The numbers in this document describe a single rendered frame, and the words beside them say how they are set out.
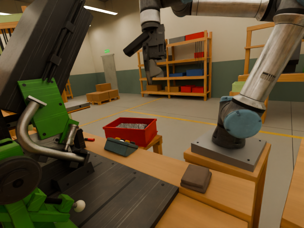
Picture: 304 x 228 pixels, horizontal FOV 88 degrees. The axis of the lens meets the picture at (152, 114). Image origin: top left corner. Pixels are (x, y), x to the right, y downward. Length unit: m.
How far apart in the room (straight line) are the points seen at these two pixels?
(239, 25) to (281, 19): 5.32
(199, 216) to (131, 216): 0.18
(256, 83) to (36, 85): 0.76
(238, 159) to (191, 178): 0.27
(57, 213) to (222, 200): 0.42
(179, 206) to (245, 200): 0.18
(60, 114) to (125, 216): 0.43
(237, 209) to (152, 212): 0.22
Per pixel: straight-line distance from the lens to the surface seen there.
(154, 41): 0.62
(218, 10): 0.78
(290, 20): 0.66
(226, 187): 0.58
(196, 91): 5.81
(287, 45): 0.66
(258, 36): 5.85
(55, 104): 0.69
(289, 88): 5.85
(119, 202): 0.55
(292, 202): 0.78
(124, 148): 0.74
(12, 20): 3.51
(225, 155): 0.76
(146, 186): 0.57
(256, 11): 0.79
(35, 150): 0.63
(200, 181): 0.54
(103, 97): 6.80
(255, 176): 0.74
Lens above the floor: 1.28
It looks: 17 degrees down
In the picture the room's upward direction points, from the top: 5 degrees counter-clockwise
